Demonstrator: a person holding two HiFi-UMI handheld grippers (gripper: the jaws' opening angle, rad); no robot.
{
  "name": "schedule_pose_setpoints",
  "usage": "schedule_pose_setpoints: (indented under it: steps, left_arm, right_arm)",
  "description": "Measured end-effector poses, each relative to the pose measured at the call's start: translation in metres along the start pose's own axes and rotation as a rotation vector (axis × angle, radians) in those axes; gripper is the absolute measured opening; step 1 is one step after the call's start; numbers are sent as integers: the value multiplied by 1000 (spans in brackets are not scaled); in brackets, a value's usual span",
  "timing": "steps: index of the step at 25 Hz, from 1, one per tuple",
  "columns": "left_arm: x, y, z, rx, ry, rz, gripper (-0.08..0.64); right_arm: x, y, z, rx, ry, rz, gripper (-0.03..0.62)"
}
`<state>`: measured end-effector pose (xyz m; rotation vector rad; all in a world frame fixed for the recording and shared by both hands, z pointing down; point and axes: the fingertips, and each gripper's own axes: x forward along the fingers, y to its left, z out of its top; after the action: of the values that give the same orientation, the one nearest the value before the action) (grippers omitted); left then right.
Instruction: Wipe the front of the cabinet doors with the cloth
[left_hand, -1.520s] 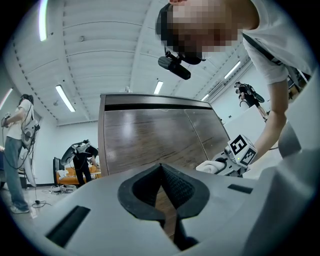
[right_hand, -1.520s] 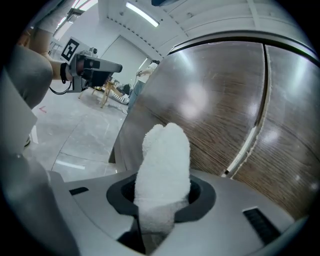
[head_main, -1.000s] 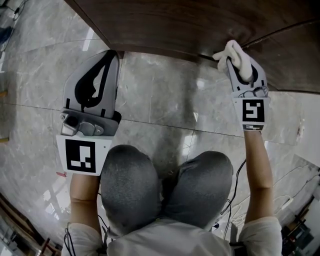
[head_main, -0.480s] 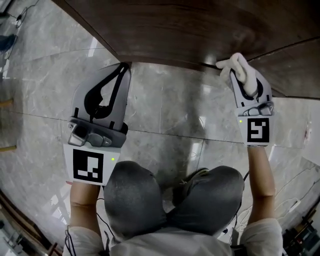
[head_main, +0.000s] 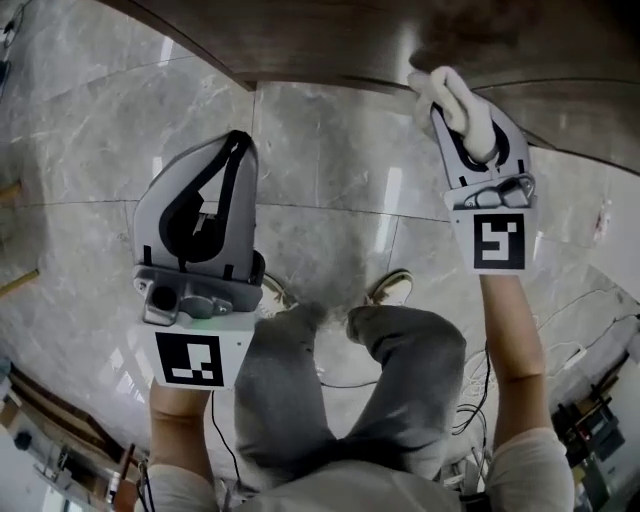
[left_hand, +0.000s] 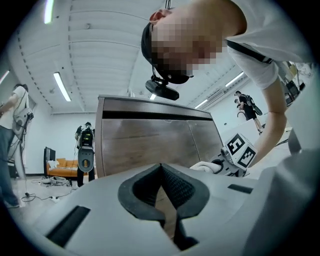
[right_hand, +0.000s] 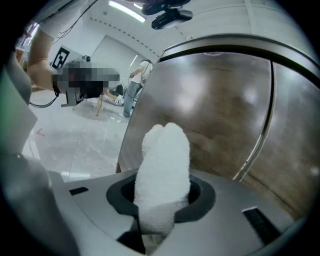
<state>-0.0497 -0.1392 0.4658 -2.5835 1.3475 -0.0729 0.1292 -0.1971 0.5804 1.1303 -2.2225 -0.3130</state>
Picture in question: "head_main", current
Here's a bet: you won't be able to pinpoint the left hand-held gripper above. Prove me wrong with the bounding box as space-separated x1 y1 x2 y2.
131 128 267 391

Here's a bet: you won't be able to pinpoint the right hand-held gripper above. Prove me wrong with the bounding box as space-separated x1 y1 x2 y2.
428 101 539 275

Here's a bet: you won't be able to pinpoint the white fluffy cloth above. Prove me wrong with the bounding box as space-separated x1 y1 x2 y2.
407 66 497 165

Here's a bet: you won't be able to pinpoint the person's right forearm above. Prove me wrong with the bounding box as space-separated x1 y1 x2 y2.
478 272 556 454

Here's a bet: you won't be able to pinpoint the person's left forearm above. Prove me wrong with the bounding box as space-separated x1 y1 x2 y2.
148 379 214 484

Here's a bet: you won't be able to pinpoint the dark vanity cabinet black top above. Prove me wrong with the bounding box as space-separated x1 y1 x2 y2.
94 0 640 176

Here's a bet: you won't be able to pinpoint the person's left white shoe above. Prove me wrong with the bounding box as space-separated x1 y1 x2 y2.
259 272 299 319

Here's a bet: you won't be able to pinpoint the person's white shoe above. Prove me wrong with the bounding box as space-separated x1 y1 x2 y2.
259 272 299 319
363 268 415 307

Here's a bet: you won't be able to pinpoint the person's right white shoe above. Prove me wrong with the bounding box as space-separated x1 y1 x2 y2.
363 268 415 307

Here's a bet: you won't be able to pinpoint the person's grey trousers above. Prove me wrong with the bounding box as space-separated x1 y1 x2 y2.
233 302 469 484

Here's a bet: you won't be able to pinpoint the white power adapter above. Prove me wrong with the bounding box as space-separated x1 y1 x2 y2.
559 347 587 374

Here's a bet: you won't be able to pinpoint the brown wooden furniture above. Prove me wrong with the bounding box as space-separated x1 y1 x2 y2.
9 369 136 471

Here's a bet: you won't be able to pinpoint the person's white shirt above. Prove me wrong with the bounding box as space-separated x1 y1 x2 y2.
144 429 576 512

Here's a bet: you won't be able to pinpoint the wooden chair frame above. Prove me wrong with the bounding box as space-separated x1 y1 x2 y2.
0 182 40 296

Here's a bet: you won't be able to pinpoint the thin black cable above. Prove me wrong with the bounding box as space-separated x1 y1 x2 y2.
452 339 494 436

